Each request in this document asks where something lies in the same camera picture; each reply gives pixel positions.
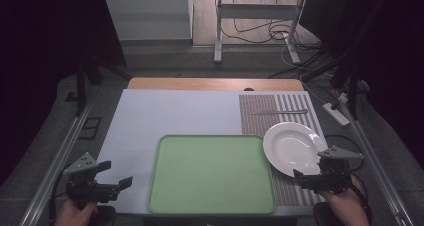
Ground metal fork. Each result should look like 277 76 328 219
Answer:
249 108 310 116

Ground black floor cables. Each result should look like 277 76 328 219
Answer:
221 0 323 52

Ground striped placemat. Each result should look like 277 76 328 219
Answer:
238 93 330 207

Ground black stand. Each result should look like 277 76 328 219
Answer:
64 50 132 118
299 49 372 121

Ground white board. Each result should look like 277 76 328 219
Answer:
96 88 330 218

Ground green tray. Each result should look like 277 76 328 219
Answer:
146 134 278 216

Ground person's left hand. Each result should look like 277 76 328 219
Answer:
54 198 100 226

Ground wooden table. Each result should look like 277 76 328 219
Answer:
127 77 305 92

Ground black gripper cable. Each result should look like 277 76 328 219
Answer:
48 171 68 226
324 133 373 226

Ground white plate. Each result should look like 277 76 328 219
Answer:
262 121 329 179

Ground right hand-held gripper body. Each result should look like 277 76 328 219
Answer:
301 145 365 196

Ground person's right hand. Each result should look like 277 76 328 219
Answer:
318 175 370 226

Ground white power strip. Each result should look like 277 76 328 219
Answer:
321 101 351 127

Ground white metal desk frame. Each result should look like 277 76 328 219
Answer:
213 0 308 66

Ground aluminium rail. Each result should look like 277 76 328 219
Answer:
342 110 415 226
18 94 98 226

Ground white cabinet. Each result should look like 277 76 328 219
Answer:
102 0 195 42

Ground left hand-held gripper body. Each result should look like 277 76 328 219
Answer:
62 151 120 208

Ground black floor frame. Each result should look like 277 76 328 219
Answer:
77 116 103 141

